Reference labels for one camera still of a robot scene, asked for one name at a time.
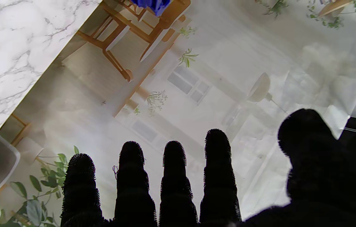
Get blue plastic turnover box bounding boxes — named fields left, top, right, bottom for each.
left=131, top=0, right=171, bottom=17

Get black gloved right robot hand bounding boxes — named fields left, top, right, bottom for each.
left=60, top=109, right=356, bottom=227

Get printed room scene backdrop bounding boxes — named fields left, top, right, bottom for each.
left=0, top=0, right=356, bottom=227

